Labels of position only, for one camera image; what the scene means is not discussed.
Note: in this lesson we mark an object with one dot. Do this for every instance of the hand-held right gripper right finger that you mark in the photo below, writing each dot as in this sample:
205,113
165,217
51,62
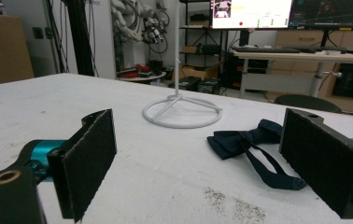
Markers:
324,165

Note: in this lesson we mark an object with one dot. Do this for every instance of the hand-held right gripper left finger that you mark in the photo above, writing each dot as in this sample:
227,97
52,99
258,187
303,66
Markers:
84,165

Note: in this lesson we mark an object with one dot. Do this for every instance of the navy blue bow tie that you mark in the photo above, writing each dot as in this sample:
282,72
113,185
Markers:
246,143

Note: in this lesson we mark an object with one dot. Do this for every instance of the white metal stand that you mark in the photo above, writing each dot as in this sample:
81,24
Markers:
177,105

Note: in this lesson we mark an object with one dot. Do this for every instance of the black office chair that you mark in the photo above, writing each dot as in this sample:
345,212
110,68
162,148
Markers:
307,103

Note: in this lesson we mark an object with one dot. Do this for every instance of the round white side table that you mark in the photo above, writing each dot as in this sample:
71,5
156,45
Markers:
142,76

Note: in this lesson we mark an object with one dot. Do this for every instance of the light wooden desk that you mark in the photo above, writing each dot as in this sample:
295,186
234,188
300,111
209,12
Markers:
302,57

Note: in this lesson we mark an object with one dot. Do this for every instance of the black keyboard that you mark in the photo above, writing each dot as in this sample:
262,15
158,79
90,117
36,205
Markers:
266,49

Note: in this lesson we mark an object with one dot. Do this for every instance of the brown cardboard board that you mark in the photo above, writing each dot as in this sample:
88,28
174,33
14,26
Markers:
2,49

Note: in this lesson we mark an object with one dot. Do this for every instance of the open cardboard box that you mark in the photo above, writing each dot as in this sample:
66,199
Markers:
193,72

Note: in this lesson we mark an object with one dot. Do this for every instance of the computer monitor with dark screen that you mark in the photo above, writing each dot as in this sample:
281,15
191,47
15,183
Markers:
333,12

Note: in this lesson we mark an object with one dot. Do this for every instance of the computer monitor with white screen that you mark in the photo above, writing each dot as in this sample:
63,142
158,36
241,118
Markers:
251,13

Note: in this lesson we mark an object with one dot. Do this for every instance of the black metal shelf rack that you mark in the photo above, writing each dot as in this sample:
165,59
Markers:
198,40

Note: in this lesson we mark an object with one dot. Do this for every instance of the black metal frame post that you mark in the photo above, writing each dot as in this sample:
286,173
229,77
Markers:
79,37

